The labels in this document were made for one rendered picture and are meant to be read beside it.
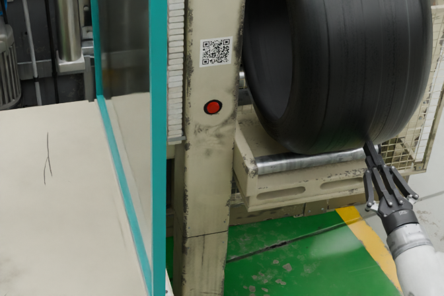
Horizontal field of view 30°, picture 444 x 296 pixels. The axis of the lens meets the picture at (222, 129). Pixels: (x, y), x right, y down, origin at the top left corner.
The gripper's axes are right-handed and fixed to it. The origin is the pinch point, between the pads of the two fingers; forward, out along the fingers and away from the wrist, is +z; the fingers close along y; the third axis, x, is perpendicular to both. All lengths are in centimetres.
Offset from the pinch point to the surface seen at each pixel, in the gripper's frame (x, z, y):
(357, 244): 114, 31, -38
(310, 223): 117, 44, -24
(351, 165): 18.4, 9.1, -2.9
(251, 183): 13.7, 5.8, 25.9
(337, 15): -33.3, 15.0, 11.7
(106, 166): -28, -10, 64
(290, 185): 18.4, 6.1, 14.8
